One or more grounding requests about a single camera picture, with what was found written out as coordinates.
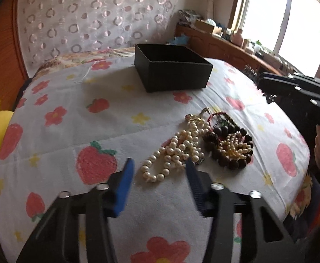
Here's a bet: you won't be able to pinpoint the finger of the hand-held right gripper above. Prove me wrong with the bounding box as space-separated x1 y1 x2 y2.
259 73 320 102
288 73 320 94

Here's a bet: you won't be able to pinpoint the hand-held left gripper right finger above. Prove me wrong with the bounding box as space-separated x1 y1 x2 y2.
186 157 306 263

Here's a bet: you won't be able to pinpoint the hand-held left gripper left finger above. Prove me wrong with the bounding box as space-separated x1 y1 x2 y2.
16 157 135 263

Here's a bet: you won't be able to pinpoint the white pearl necklace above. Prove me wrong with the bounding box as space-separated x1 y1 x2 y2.
141 114 211 183

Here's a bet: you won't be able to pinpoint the dark wooden bead bracelet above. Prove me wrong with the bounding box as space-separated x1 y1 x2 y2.
202 123 255 171

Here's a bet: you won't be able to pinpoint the cream small pearl bracelet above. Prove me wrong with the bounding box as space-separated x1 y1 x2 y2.
218 132 252 162

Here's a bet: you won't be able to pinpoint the red cord bracelet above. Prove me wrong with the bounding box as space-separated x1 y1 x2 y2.
207 111 233 128

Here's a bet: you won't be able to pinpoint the black box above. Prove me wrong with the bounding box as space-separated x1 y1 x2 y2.
134 43 214 93

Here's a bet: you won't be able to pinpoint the small glass bottles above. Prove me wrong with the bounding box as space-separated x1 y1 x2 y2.
243 64 260 85

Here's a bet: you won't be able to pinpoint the wooden cabinet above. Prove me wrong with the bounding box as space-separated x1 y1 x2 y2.
174 25 289 76

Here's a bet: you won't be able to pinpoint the strawberry flower print bedsheet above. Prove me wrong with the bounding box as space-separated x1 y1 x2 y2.
0 57 311 263

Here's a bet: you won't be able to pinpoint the window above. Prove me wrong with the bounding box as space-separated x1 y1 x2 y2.
231 0 320 70

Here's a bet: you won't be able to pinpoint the cardboard box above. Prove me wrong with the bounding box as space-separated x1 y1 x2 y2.
194 19 216 34

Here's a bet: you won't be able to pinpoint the dark printed cloth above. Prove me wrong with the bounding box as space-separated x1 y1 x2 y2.
282 170 320 263

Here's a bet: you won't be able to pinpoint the blue plastic bag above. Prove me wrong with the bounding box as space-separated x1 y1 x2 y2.
169 34 191 45

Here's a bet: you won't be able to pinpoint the floral patterned pillow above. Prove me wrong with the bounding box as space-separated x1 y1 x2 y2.
34 47 136 76

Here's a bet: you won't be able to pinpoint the wooden headboard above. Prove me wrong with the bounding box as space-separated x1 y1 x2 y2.
0 0 30 113

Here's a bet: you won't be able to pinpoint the circle pattern headboard cover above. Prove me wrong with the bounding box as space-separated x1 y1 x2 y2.
17 0 188 69

